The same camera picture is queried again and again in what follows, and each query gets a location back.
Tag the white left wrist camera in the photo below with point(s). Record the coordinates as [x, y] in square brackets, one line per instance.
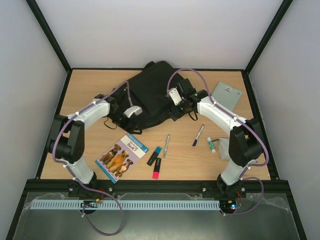
[133, 111]

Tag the grey pencil pouch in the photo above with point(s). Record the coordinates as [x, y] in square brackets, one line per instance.
[223, 149]

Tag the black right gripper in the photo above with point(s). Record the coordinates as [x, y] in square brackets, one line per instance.
[175, 115]

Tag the blue highlighter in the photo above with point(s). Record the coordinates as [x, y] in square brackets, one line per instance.
[154, 156]

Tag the green marker pen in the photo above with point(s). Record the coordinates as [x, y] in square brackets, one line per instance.
[166, 145]

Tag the blue marker pen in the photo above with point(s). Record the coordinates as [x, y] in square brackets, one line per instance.
[198, 135]

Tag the black backpack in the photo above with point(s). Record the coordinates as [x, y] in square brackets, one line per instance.
[148, 90]

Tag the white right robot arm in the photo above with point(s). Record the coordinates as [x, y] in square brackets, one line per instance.
[246, 146]

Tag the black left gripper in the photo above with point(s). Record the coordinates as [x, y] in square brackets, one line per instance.
[125, 122]

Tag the pink highlighter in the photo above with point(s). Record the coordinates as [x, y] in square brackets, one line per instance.
[156, 169]

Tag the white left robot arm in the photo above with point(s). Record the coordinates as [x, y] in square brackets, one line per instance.
[66, 140]

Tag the black aluminium frame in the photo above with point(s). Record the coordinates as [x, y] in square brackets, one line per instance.
[275, 185]

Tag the grey slotted cable duct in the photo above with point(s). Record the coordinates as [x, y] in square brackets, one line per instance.
[126, 205]

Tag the grey notebook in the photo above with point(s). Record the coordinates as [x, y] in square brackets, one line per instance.
[226, 95]

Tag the white glue stick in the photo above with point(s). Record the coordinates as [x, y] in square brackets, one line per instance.
[211, 144]

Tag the dog picture book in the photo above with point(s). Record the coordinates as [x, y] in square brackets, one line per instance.
[121, 157]

